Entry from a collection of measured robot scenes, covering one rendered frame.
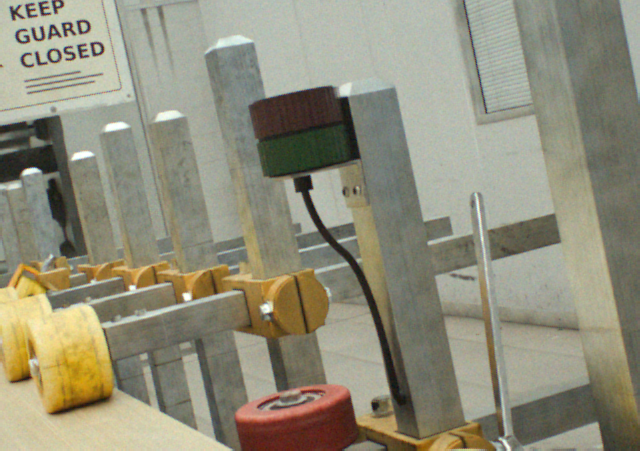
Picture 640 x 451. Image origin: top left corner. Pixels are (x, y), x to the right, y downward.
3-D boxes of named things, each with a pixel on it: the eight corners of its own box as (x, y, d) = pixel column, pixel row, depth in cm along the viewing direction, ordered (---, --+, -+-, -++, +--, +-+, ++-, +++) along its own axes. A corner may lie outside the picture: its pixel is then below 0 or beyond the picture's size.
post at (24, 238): (73, 413, 248) (21, 182, 246) (76, 415, 245) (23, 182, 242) (56, 418, 247) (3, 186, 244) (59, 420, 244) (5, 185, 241)
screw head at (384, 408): (392, 407, 90) (388, 391, 90) (404, 411, 88) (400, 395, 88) (366, 415, 89) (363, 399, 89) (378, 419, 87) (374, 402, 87)
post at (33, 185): (95, 422, 225) (37, 167, 222) (98, 425, 222) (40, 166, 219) (76, 427, 224) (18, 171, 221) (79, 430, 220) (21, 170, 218)
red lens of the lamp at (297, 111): (325, 125, 83) (318, 93, 83) (360, 116, 77) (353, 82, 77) (243, 142, 81) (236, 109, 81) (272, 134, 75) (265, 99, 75)
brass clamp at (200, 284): (212, 304, 138) (203, 261, 137) (249, 310, 125) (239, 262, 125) (160, 318, 135) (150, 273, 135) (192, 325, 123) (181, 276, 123)
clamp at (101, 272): (119, 289, 184) (112, 257, 184) (140, 293, 172) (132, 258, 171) (79, 299, 182) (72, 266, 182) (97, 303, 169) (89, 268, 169)
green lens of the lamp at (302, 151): (333, 161, 83) (326, 129, 83) (368, 155, 77) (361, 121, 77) (251, 179, 81) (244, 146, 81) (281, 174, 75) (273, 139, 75)
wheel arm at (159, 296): (442, 241, 145) (436, 211, 145) (456, 241, 141) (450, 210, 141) (22, 347, 127) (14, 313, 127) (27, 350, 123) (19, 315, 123)
